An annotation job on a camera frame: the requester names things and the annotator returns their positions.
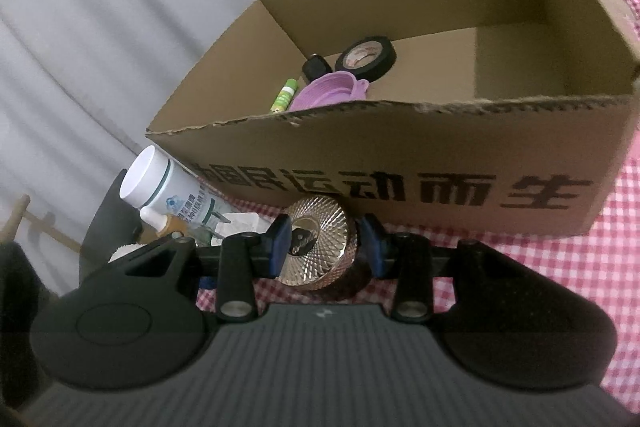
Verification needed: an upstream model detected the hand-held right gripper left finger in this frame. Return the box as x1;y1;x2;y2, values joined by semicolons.
110;214;293;324

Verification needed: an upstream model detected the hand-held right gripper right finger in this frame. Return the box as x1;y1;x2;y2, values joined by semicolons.
359;213;522;324

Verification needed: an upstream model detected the rose gold round jar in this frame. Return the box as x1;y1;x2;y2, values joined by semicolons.
276;195;375;293

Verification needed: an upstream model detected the white plastic bottle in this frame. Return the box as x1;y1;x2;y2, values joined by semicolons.
118;145;227;229

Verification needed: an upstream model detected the brown cardboard box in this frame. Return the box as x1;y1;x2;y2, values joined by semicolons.
145;0;640;239

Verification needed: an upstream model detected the black key fob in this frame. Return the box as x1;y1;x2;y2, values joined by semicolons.
301;53;330;82

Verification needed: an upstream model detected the clear plastic package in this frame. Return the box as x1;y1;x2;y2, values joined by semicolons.
197;202;275;249

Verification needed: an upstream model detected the wooden rack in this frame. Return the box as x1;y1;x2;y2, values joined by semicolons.
0;194;85;255

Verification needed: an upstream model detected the small white bottle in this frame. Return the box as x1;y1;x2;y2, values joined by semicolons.
140;206;174;235

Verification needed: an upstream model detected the black block with rubber band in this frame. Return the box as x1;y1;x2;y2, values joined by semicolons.
0;239;45;410

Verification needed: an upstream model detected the green and white stick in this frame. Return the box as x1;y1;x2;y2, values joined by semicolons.
269;77;299;114

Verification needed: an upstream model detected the purple round lid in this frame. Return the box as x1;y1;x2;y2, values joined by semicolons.
289;73;372;112

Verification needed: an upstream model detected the white curtain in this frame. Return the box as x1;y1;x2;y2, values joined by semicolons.
0;0;361;298

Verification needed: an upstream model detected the black tape roll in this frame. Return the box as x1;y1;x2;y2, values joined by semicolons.
334;35;398;82

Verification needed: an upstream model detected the pink checkered tablecloth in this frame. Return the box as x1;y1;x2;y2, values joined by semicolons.
192;0;640;413

